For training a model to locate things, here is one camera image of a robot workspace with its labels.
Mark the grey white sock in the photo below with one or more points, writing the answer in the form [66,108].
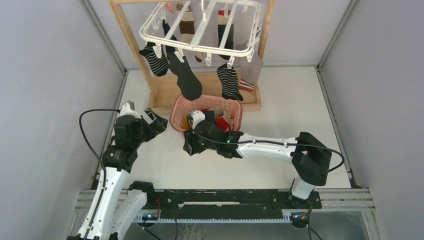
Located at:
[250,72]

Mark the yellow brown striped sock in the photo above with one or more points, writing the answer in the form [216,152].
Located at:
[185,124]

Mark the white plastic sock hanger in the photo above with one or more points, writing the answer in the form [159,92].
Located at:
[249,9]

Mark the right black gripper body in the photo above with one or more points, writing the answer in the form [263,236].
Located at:
[199,144]

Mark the wooden hanger stand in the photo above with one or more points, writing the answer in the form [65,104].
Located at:
[164,90]

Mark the dark blue sock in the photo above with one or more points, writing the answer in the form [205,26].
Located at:
[210,116]

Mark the black mounting rail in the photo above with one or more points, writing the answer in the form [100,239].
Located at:
[228,204]

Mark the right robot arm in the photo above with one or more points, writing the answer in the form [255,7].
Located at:
[311,159]

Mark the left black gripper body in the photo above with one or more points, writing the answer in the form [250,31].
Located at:
[150,131]

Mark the black striped narrow sock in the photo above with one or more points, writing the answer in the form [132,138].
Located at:
[229,83]

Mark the black white striped sock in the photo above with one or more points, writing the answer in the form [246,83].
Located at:
[158,65]

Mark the pink plastic basket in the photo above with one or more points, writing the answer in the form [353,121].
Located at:
[183,107]

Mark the brown beige block sock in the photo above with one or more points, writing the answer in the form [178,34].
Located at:
[187,28]

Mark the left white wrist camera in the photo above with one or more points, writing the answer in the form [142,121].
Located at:
[128,108]

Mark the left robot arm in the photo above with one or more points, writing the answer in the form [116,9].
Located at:
[106,220]

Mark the plain red sock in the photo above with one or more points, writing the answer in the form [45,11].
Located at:
[224,123]

